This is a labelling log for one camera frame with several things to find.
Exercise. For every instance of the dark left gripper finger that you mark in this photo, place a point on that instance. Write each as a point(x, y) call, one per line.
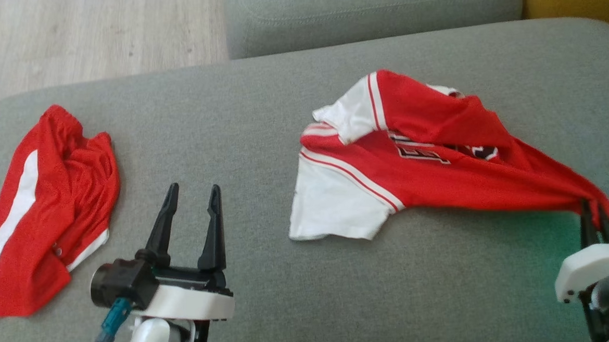
point(215, 238)
point(161, 230)

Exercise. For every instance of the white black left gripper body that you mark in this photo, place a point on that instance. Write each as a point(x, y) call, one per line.
point(186, 302)

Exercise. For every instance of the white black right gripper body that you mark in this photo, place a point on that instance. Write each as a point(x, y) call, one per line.
point(591, 265)

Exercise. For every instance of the red shorts with white stripes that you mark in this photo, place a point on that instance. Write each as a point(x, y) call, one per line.
point(51, 205)

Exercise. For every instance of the red jersey with white sleeves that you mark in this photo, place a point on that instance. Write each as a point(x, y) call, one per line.
point(440, 179)

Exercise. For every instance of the grey fabric sofa seat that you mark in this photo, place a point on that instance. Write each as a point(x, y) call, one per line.
point(342, 294)

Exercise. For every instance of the grey fabric sofa back cushion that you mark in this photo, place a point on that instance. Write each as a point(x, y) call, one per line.
point(369, 11)

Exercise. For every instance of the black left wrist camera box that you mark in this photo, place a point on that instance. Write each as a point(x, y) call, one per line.
point(120, 282)

